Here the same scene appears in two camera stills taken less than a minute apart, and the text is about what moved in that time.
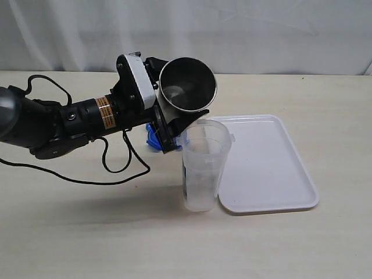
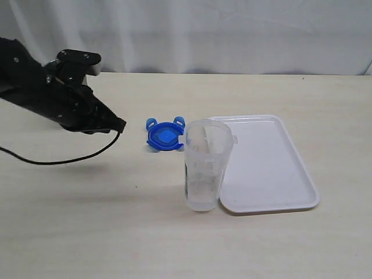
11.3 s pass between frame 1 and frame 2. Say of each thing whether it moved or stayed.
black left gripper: moved
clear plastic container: stayed
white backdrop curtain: stayed
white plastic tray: stayed
